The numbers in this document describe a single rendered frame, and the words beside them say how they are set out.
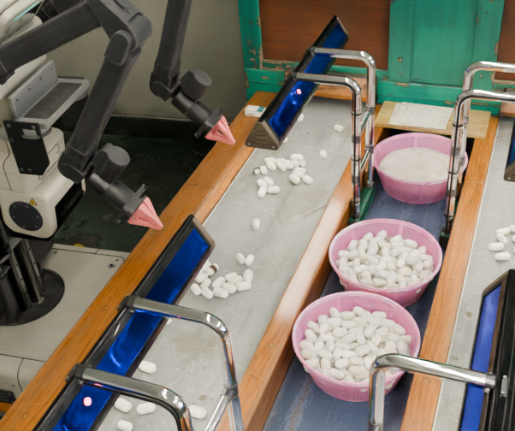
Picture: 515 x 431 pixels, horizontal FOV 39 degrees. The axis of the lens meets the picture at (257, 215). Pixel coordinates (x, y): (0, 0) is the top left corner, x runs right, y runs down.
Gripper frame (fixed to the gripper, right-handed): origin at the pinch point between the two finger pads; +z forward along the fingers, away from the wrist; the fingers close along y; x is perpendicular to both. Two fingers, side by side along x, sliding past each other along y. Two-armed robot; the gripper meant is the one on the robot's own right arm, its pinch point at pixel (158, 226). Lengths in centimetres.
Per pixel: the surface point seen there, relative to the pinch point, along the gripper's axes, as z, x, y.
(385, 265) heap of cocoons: 48, -23, 14
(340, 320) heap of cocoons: 44.0, -19.5, -6.6
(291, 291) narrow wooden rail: 32.6, -13.6, -3.3
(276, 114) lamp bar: 5.1, -33.8, 18.5
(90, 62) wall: -75, 116, 164
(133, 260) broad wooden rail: 0.3, 11.7, -3.6
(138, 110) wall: -42, 124, 166
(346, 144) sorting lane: 30, -8, 66
